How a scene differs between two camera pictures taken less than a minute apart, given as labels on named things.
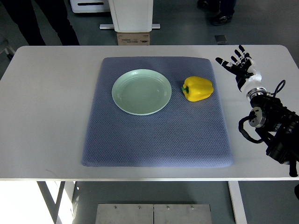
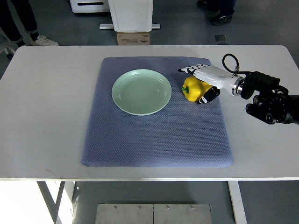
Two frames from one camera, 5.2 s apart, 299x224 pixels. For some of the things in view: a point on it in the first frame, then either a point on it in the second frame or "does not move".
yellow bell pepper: (195, 88) does not move
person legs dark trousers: (23, 12) → (26, 16)
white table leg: (238, 202) does not move
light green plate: (141, 92) does not move
